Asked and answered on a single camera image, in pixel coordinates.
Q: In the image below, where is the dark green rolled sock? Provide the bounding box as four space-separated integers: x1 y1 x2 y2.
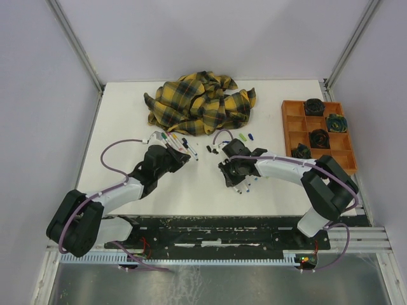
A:
291 143 312 159

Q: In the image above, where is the teal yellow rolled sock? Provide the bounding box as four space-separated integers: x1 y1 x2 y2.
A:
326 114 348 133

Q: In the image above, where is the left aluminium frame post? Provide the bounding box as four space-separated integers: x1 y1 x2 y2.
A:
44 0 106 96

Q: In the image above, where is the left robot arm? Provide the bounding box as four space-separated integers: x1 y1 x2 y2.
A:
46 145 191 257

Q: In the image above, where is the yellow cap marker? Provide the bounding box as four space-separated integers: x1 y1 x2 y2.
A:
171 133 190 155

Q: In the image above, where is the pink cap pen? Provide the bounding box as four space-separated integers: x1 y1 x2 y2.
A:
166 132 183 151

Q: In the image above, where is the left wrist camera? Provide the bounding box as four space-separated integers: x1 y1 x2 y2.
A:
148 131 163 145

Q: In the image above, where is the aluminium frame post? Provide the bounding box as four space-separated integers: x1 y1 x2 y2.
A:
319 0 383 102
44 0 106 96

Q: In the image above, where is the orange compartment tray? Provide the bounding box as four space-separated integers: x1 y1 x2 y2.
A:
281 100 357 175

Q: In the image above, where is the black orange rolled sock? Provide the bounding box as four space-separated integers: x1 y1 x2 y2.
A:
309 129 330 149

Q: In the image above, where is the light blue cable duct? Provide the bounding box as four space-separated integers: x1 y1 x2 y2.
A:
60 250 315 264

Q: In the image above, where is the yellow plaid cloth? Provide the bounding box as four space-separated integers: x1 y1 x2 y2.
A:
144 71 257 136

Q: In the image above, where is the green pen cap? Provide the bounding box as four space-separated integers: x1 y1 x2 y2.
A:
239 133 247 142

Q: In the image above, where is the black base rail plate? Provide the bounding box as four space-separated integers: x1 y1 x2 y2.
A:
121 216 331 261

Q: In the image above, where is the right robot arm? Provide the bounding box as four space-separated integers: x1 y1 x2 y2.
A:
215 139 359 248

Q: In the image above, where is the right aluminium frame post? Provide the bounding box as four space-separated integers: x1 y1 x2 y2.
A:
319 0 383 102

